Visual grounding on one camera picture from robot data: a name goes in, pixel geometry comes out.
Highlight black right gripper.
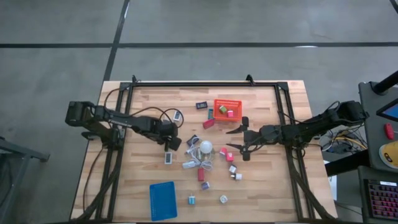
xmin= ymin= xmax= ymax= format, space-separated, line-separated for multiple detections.
xmin=226 ymin=116 xmax=282 ymax=162

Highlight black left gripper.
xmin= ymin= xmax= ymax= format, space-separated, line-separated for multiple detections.
xmin=149 ymin=119 xmax=183 ymax=152

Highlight white lamp cable with switch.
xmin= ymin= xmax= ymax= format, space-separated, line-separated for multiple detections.
xmin=182 ymin=136 xmax=215 ymax=171

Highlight white bulb lamp brass socket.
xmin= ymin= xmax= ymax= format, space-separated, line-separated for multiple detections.
xmin=198 ymin=139 xmax=216 ymax=162

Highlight orange plastic basket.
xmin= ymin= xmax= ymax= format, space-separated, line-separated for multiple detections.
xmin=213 ymin=98 xmax=243 ymax=122

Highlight blue plastic basket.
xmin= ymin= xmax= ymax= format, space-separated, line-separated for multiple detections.
xmin=149 ymin=180 xmax=178 ymax=222

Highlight white paper sheet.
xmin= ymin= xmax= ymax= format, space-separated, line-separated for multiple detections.
xmin=323 ymin=160 xmax=338 ymax=202

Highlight black desk beam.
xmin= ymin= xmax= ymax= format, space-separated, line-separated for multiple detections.
xmin=325 ymin=149 xmax=371 ymax=177

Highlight grey operator desk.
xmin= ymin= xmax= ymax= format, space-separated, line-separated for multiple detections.
xmin=357 ymin=80 xmax=398 ymax=224

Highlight red mouse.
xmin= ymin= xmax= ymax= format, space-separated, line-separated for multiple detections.
xmin=384 ymin=123 xmax=395 ymax=141

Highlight yellow black round device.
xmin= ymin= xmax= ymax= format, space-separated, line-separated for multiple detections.
xmin=378 ymin=140 xmax=398 ymax=170

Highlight tablet screen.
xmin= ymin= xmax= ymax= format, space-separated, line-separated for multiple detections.
xmin=376 ymin=98 xmax=398 ymax=123

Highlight backlit black keyboard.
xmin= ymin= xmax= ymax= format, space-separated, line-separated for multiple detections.
xmin=364 ymin=179 xmax=398 ymax=220

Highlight grey metal stand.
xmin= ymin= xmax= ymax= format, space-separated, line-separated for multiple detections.
xmin=0 ymin=136 xmax=50 ymax=224

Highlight black diagonal pole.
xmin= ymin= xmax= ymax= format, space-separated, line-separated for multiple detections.
xmin=372 ymin=70 xmax=398 ymax=96

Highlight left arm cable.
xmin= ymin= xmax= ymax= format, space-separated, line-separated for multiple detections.
xmin=104 ymin=88 xmax=185 ymax=129

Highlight black aluminium table frame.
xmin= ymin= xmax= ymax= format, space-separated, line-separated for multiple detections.
xmin=70 ymin=74 xmax=338 ymax=223

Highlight tangled floor cables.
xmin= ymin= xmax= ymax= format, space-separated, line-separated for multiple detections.
xmin=318 ymin=124 xmax=369 ymax=156

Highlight brown hanging cable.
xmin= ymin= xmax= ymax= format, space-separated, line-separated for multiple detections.
xmin=82 ymin=146 xmax=105 ymax=214

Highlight yellow cable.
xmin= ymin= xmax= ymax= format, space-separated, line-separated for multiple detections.
xmin=337 ymin=136 xmax=368 ymax=150

